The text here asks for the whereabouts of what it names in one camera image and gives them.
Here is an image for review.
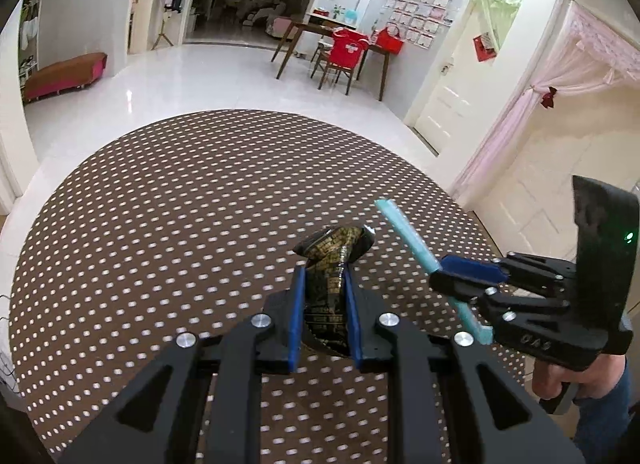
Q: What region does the chair with red cover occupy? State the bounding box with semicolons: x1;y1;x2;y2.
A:
311;27;370;95

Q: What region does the cream panel door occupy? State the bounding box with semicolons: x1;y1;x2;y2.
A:
475;86;639;259

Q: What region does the black gold snack wrapper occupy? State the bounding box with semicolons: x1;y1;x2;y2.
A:
294;222;375;358

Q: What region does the pink door curtain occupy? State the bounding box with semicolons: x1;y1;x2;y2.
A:
450;1;639;206

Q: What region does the red handbag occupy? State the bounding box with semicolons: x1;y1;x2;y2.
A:
374;23;404;55

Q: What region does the person's jeans leg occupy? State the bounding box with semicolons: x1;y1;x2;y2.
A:
574;364;631;463

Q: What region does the wooden dining table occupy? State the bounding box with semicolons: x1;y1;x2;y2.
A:
271;20;393;102

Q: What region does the teal stick wrapper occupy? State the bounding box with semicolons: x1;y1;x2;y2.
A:
375;199;494;346

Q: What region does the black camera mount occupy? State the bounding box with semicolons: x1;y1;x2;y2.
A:
573;176;639;331

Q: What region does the white inner door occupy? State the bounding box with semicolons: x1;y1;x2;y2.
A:
414;0;500;156

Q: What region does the person's right hand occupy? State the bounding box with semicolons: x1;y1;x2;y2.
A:
532;354;626;400

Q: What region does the brown bench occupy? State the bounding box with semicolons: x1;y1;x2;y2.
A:
22;52;107;102

